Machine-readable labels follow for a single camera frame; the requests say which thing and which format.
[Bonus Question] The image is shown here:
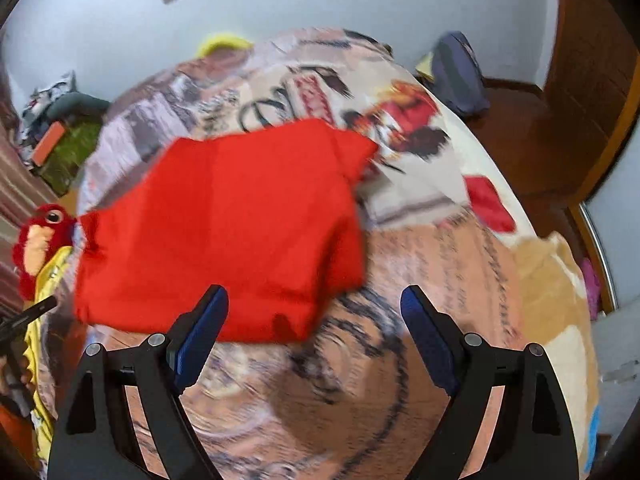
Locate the metal rail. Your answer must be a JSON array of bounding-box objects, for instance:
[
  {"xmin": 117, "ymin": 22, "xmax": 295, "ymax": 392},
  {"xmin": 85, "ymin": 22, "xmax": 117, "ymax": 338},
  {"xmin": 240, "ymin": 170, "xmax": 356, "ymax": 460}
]
[{"xmin": 570, "ymin": 200, "xmax": 618, "ymax": 311}]

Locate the small yellow cloth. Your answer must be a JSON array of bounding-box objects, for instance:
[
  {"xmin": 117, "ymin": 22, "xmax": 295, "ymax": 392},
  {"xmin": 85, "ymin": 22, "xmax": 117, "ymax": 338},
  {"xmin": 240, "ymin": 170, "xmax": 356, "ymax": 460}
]
[{"xmin": 415, "ymin": 52, "xmax": 437, "ymax": 80}]

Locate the red zip-neck shirt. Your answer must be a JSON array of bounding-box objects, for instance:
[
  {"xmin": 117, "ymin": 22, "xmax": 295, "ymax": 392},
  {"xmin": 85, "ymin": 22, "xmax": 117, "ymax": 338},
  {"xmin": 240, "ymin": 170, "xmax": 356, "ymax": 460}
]
[{"xmin": 74, "ymin": 119, "xmax": 378, "ymax": 345}]

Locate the yellow cloth with black writing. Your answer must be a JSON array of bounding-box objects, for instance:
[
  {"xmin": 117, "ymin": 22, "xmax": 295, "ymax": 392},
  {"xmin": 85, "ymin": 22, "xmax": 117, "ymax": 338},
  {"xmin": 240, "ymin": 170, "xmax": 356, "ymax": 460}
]
[{"xmin": 22, "ymin": 245, "xmax": 76, "ymax": 456}]

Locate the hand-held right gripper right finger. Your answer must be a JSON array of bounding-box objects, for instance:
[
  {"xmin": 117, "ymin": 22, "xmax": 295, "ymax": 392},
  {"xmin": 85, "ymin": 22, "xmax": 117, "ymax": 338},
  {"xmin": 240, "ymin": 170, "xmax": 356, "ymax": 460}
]
[{"xmin": 400, "ymin": 284, "xmax": 581, "ymax": 480}]

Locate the brown wooden door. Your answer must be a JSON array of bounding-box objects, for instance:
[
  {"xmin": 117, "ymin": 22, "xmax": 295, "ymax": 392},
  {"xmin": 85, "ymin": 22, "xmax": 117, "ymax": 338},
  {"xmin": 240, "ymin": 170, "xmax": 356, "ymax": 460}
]
[{"xmin": 542, "ymin": 0, "xmax": 640, "ymax": 211}]

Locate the dark blue bag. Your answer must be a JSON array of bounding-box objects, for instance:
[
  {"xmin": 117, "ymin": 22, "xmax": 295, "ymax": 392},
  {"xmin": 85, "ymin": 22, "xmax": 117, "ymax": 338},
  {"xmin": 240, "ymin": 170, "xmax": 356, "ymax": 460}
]
[{"xmin": 430, "ymin": 31, "xmax": 491, "ymax": 118}]

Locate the red plush toy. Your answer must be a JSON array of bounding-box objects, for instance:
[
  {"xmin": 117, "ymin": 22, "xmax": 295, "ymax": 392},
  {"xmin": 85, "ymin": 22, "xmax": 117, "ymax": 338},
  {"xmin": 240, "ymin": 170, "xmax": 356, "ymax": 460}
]
[{"xmin": 12, "ymin": 203, "xmax": 78, "ymax": 301}]

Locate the orange box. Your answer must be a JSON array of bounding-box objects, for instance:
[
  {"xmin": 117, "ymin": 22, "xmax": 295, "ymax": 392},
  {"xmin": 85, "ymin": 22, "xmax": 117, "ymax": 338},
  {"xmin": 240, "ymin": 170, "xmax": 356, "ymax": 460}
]
[{"xmin": 31, "ymin": 122, "xmax": 68, "ymax": 167}]

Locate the brown striped cloth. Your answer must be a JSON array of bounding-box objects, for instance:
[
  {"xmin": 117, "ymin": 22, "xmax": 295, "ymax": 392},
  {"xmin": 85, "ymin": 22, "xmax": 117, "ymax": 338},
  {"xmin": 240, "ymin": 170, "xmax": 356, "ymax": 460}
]
[{"xmin": 0, "ymin": 125, "xmax": 56, "ymax": 311}]

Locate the grey cushion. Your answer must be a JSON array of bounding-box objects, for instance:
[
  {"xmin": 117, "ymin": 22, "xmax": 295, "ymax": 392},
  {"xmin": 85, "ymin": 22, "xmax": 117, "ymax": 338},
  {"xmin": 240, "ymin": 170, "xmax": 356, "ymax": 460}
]
[{"xmin": 50, "ymin": 92, "xmax": 111, "ymax": 121}]

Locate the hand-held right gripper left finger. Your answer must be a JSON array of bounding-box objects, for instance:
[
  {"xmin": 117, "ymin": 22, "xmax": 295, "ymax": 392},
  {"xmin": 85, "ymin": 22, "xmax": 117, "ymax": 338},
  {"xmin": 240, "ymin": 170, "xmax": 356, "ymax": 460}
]
[{"xmin": 47, "ymin": 284, "xmax": 231, "ymax": 480}]

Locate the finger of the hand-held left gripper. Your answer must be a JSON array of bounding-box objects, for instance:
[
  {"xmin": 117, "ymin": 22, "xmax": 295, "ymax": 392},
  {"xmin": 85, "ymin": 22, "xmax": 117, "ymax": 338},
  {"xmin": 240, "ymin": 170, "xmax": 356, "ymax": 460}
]
[{"xmin": 15, "ymin": 296, "xmax": 58, "ymax": 326}]

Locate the pink cloth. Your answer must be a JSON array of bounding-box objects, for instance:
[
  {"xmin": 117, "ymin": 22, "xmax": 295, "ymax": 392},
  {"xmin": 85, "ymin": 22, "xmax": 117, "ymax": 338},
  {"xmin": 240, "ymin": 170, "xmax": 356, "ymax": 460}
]
[{"xmin": 580, "ymin": 257, "xmax": 601, "ymax": 321}]

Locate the printed blanket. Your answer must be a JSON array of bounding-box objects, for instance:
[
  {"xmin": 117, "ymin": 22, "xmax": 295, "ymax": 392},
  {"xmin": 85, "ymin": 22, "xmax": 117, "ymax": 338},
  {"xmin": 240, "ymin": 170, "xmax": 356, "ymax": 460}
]
[{"xmin": 35, "ymin": 27, "xmax": 601, "ymax": 480}]

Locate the yellow pillow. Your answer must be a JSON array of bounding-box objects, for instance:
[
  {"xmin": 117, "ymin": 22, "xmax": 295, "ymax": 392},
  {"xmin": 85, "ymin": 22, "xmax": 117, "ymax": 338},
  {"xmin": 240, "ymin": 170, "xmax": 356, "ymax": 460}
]
[{"xmin": 196, "ymin": 32, "xmax": 253, "ymax": 58}]

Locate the person's left hand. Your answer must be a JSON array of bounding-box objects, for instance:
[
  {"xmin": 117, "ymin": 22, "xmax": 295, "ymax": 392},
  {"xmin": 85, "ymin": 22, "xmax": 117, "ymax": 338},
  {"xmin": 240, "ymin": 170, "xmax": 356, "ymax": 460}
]
[{"xmin": 0, "ymin": 345, "xmax": 37, "ymax": 398}]

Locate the black white patterned cloth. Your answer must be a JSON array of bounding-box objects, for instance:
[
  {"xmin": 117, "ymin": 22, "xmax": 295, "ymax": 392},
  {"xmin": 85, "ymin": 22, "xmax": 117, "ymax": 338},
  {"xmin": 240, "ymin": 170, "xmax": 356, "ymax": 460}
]
[{"xmin": 22, "ymin": 71, "xmax": 77, "ymax": 116}]

